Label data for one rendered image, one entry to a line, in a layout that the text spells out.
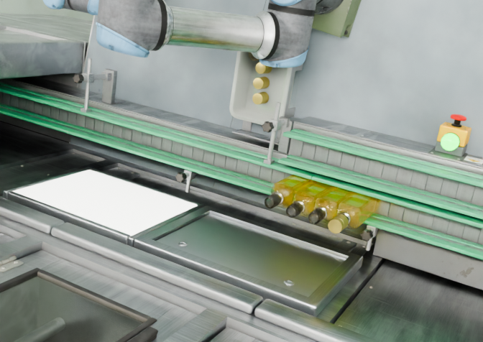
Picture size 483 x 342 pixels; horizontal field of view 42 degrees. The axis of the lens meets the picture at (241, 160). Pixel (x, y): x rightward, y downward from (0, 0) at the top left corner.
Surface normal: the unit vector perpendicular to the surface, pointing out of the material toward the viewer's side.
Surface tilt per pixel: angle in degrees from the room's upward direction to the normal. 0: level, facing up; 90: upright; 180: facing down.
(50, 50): 90
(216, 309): 90
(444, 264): 0
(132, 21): 52
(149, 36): 60
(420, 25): 0
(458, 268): 0
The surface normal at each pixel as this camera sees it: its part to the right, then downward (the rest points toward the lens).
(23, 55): 0.88, 0.25
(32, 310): 0.14, -0.95
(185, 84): -0.46, 0.18
